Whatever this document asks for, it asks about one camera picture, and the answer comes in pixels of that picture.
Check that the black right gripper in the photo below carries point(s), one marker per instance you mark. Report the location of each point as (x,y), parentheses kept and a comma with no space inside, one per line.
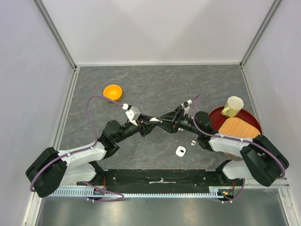
(174,117)

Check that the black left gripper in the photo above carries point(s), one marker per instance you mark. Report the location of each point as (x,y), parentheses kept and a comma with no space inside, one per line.
(144,124)

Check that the white earbud charging case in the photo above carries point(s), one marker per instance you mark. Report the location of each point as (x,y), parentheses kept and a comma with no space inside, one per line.
(154,119)

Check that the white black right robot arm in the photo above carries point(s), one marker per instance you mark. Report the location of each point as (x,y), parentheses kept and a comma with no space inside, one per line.
(261,160)

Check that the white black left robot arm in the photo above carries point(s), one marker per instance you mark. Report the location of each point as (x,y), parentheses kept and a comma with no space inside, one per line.
(53,169)

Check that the orange plastic bowl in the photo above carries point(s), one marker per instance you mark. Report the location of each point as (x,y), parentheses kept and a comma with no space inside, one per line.
(113,92)

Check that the dark red round tray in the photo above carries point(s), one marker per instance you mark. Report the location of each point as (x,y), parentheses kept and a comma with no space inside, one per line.
(221,115)

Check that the woven bamboo basket tray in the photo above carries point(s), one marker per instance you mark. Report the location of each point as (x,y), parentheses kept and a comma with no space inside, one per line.
(237,127)

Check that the pale yellow mug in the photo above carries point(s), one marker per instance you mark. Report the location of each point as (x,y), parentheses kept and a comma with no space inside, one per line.
(233,106)

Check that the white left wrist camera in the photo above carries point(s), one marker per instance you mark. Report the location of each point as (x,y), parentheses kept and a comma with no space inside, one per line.
(133,114)

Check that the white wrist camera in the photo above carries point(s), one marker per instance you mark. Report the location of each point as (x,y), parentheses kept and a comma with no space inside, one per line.
(186,106)
(133,114)

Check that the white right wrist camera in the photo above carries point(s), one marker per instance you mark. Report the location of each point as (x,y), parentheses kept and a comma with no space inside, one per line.
(186,106)

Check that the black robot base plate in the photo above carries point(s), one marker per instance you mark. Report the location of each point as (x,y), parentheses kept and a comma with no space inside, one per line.
(162,181)

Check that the light blue cable duct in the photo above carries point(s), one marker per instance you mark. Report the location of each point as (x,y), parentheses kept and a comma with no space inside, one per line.
(89,192)

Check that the aluminium frame rail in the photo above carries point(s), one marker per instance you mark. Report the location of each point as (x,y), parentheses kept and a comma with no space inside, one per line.
(54,31)

